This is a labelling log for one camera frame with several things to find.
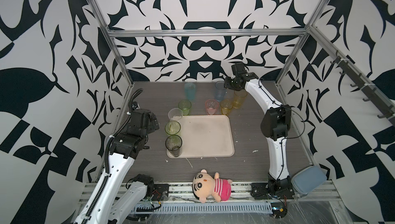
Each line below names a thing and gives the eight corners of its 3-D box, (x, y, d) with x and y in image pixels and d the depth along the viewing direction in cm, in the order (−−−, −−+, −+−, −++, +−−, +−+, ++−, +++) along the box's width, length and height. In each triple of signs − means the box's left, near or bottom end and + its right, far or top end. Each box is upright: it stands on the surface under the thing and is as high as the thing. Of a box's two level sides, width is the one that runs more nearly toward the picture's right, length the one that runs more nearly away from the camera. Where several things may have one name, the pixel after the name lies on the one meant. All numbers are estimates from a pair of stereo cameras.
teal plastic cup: (184, 99, 111) (184, 90, 103) (185, 92, 116) (184, 82, 108) (195, 99, 111) (195, 90, 103) (195, 92, 116) (195, 82, 108)
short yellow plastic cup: (220, 115, 103) (221, 107, 97) (219, 106, 107) (220, 99, 101) (231, 115, 103) (233, 108, 97) (229, 106, 107) (232, 99, 101)
